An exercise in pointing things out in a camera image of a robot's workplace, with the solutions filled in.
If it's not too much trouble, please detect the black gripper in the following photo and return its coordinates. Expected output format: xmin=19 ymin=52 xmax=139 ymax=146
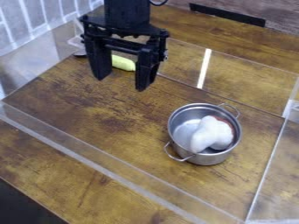
xmin=79 ymin=0 xmax=170 ymax=91

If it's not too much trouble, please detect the white red toy mushroom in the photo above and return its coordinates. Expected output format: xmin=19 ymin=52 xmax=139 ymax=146
xmin=191 ymin=115 xmax=234 ymax=153

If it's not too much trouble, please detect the silver metal pot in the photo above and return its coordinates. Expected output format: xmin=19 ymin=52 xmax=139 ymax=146
xmin=163 ymin=103 xmax=242 ymax=165

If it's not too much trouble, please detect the yellow green toy vegetable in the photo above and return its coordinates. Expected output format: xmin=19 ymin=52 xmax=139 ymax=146
xmin=113 ymin=55 xmax=137 ymax=72

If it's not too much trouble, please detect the black bar on table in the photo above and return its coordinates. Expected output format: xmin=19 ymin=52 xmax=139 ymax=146
xmin=190 ymin=3 xmax=267 ymax=27

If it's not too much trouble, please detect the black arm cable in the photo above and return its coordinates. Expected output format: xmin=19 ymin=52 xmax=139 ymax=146
xmin=149 ymin=0 xmax=171 ymax=7

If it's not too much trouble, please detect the clear acrylic enclosure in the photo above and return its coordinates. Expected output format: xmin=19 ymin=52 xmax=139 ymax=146
xmin=0 ymin=18 xmax=299 ymax=224

